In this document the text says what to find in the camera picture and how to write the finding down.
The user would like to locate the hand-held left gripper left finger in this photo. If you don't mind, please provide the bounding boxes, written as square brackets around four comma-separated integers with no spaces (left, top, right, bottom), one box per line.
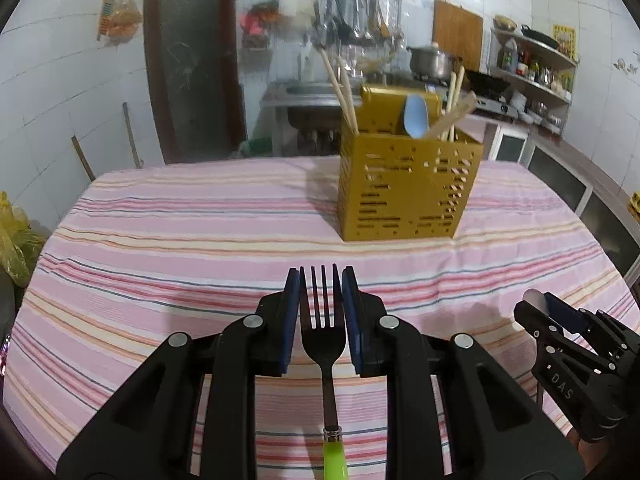
[56,267,301,480]

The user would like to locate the pink and orange rags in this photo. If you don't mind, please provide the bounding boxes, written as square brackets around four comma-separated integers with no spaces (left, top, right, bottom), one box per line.
[240,2,278,36]

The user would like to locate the yellow plastic bag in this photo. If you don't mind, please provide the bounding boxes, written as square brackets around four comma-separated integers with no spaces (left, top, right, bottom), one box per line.
[0,191,46,288]

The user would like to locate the hanging plastic snack bag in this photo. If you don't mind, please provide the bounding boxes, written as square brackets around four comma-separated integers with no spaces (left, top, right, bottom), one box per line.
[97,0,143,43]

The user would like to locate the light blue spoon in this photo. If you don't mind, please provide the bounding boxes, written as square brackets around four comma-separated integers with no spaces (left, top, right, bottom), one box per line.
[402,95,432,138]

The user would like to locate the white hanging plastic container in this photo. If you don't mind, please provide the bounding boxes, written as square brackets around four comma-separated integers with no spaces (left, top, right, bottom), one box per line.
[277,0,313,28]

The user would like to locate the gold perforated utensil holder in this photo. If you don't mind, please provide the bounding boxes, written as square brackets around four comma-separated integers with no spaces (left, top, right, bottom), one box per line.
[337,85,485,242]

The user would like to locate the glass cabinet door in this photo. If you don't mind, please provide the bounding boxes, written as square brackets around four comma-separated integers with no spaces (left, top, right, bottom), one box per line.
[492,122,531,163]

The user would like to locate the black pan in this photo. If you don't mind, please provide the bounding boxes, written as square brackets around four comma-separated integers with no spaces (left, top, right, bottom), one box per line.
[520,24,560,50]

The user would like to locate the wooden spatula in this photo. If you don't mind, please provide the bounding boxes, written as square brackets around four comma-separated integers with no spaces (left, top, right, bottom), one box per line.
[425,92,478,141]

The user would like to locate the wooden chopstick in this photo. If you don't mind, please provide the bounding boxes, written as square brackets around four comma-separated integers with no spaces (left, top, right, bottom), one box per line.
[336,55,360,136]
[452,66,466,143]
[446,72,458,142]
[318,46,353,136]

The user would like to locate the white corner shelf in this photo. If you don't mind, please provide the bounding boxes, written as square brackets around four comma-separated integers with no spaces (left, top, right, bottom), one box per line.
[487,27,581,136]

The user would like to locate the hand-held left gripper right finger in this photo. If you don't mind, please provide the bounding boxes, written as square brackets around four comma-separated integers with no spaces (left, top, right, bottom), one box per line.
[341,266,586,480]

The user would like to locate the black fork with green handle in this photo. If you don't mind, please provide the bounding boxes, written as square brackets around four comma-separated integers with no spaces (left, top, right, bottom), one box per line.
[299,263,349,480]

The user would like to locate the black wok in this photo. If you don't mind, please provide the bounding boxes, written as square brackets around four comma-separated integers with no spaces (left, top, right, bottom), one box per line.
[465,69,511,98]

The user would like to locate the green trash bin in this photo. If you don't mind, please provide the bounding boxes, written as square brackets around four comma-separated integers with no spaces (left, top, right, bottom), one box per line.
[240,137,273,158]

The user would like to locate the row of hanging kitchen utensils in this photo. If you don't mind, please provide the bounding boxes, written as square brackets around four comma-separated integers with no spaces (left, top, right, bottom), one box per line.
[310,0,393,46]

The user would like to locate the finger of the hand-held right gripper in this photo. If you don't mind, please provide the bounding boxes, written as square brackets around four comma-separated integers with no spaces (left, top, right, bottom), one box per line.
[514,300,567,353]
[545,292,640,362]

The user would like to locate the wooden stick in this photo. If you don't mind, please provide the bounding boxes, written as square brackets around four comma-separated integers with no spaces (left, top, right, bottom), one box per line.
[71,136,96,182]

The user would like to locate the clear bottle with dark liquid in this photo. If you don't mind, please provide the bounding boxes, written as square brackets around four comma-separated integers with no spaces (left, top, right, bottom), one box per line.
[501,37,519,73]

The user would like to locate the steel cooking pot with lid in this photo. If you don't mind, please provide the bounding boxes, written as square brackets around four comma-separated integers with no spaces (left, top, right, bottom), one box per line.
[407,44,453,81]

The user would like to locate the white spoon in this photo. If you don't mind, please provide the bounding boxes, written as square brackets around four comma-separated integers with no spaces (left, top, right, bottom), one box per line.
[525,289,549,317]

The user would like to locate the small wall hook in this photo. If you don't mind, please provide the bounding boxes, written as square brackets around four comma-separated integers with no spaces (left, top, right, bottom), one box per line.
[612,55,640,77]

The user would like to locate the steel gas stove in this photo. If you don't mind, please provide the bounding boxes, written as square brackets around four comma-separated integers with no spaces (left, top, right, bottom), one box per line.
[415,72,518,116]

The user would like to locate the long-handled wooden tool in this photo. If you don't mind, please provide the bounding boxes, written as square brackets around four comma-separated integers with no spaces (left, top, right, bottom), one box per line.
[122,102,146,170]

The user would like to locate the pink striped tablecloth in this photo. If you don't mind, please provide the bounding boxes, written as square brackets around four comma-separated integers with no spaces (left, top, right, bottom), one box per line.
[2,152,636,480]

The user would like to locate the rectangular wooden cutting board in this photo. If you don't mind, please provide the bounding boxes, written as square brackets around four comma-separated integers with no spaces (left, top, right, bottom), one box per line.
[432,0,485,73]

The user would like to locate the steel kitchen sink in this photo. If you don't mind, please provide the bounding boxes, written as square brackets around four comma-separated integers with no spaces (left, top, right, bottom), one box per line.
[285,82,346,98]

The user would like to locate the yellow wall poster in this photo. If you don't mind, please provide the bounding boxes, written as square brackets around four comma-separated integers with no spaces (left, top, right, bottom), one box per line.
[551,25,577,58]

